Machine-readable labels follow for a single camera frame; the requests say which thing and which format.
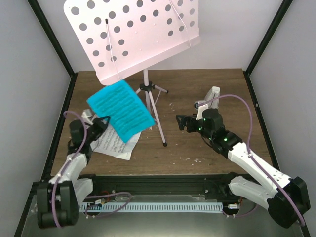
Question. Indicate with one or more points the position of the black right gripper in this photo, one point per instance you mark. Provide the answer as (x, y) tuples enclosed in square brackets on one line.
[(190, 118)]

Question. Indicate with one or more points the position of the white sheet music page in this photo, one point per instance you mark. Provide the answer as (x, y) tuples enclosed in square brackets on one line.
[(112, 145)]

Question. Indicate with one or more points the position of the black left corner post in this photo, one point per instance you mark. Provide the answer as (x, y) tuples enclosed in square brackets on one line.
[(40, 15)]

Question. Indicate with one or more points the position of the black left table rail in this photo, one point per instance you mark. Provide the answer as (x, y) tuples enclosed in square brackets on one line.
[(57, 134)]

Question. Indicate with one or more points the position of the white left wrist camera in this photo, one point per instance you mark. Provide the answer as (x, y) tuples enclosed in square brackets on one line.
[(87, 116)]

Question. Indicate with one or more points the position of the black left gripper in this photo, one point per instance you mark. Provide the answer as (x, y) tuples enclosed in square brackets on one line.
[(97, 121)]

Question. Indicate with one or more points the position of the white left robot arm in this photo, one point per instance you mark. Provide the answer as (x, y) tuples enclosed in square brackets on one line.
[(59, 198)]

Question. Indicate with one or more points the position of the blue sheet music folder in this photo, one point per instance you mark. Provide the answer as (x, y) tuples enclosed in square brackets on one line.
[(128, 114)]

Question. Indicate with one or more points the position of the black corner post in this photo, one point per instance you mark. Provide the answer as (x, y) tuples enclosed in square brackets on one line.
[(277, 19), (40, 15)]

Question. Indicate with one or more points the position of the black front mounting rail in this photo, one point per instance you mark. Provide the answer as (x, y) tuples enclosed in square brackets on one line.
[(211, 186)]

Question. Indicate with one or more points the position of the white metronome body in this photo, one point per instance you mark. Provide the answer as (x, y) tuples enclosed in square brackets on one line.
[(213, 93)]

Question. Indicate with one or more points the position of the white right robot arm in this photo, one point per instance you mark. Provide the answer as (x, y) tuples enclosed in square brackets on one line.
[(286, 199)]

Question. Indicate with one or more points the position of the light blue slotted cable duct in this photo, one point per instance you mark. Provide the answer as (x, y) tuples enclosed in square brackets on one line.
[(179, 207)]

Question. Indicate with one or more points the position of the black right corner post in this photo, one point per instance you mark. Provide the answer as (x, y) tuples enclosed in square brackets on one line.
[(277, 19)]

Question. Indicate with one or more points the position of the white perforated stand tray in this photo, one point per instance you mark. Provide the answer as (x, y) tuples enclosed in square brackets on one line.
[(123, 37)]

